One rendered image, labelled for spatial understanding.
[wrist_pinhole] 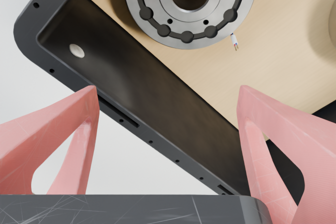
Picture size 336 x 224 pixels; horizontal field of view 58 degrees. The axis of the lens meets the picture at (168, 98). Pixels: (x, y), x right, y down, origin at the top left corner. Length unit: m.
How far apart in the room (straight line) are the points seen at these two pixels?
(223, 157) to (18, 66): 0.35
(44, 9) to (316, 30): 0.23
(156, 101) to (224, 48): 0.09
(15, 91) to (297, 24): 0.43
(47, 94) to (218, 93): 0.30
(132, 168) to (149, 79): 0.36
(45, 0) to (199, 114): 0.18
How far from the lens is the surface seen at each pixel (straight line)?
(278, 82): 0.33
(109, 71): 0.23
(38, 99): 0.54
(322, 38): 0.32
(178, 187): 0.65
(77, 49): 0.22
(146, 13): 0.25
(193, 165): 0.25
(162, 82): 0.28
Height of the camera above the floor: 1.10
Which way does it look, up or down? 54 degrees down
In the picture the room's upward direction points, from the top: 178 degrees counter-clockwise
